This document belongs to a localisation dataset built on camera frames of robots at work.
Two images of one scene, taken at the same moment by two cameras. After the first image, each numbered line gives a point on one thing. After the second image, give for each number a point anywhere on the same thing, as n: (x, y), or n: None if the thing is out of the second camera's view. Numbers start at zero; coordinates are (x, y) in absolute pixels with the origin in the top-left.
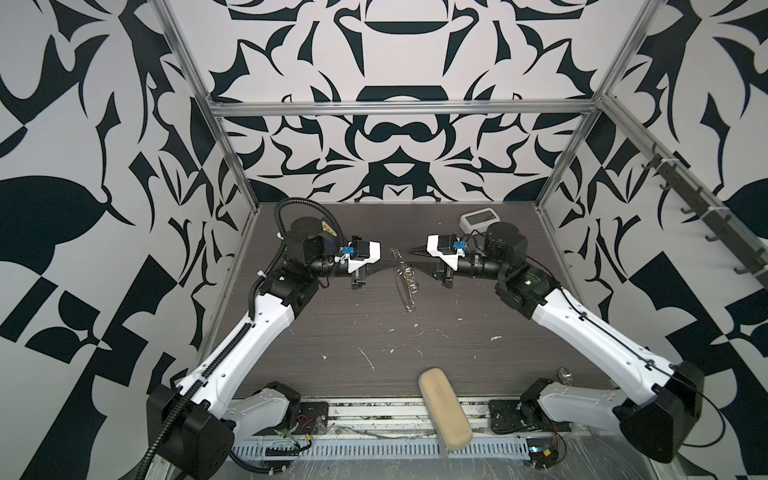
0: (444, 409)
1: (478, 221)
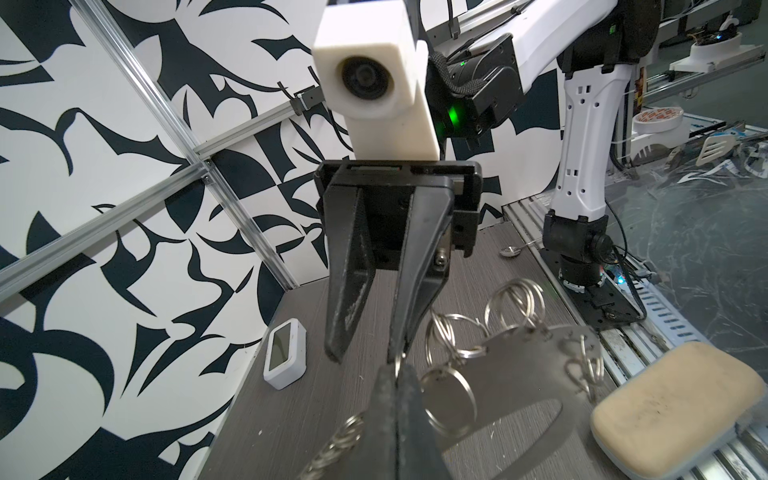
0: (678, 416)
1: (285, 352)
